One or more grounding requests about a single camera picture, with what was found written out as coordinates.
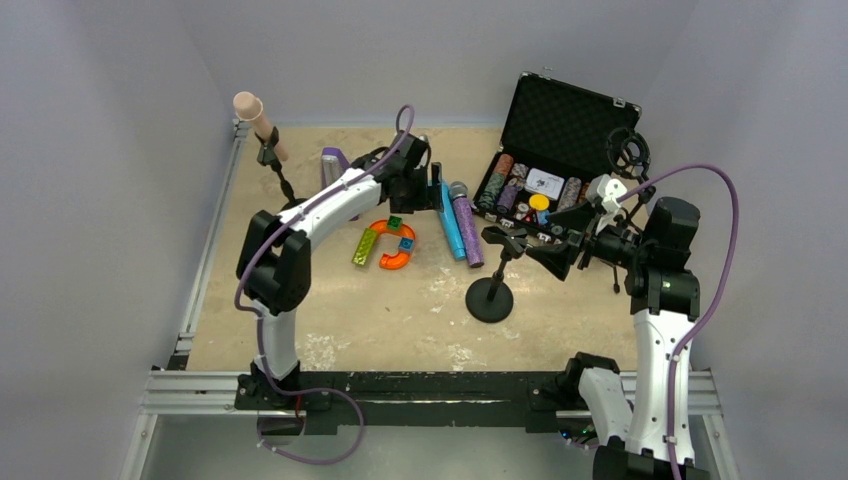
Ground blue microphone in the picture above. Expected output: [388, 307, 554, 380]
[440, 182, 466, 261]

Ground purple glitter microphone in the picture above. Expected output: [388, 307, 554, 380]
[448, 181, 484, 268]

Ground black mic stand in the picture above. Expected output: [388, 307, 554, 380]
[254, 127, 306, 210]
[465, 226, 528, 324]

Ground black shock mount tripod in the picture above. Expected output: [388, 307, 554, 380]
[605, 127, 658, 295]

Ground pink microphone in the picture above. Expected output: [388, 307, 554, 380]
[232, 91, 289, 162]

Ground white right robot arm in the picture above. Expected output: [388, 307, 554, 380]
[528, 197, 710, 479]

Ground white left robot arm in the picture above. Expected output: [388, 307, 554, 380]
[234, 131, 443, 397]

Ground green toy brick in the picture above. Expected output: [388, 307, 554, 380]
[386, 215, 403, 232]

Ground yellow dealer chip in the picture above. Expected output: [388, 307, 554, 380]
[528, 194, 550, 211]

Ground white card deck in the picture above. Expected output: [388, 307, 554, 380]
[524, 168, 566, 201]

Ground blue toy brick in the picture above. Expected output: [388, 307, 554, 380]
[398, 237, 415, 254]

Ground purple metronome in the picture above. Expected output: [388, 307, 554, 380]
[320, 147, 350, 188]

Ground orange curved track piece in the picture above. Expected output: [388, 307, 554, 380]
[367, 219, 416, 270]

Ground black poker chip case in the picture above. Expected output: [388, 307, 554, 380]
[471, 72, 642, 242]

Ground lime long toy brick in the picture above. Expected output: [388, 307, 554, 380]
[351, 227, 379, 266]

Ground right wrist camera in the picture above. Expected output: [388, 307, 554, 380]
[586, 174, 627, 234]

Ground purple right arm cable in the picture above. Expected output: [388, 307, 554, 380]
[616, 163, 740, 480]

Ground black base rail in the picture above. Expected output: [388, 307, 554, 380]
[234, 371, 588, 435]

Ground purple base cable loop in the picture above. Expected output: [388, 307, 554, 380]
[256, 387, 366, 466]

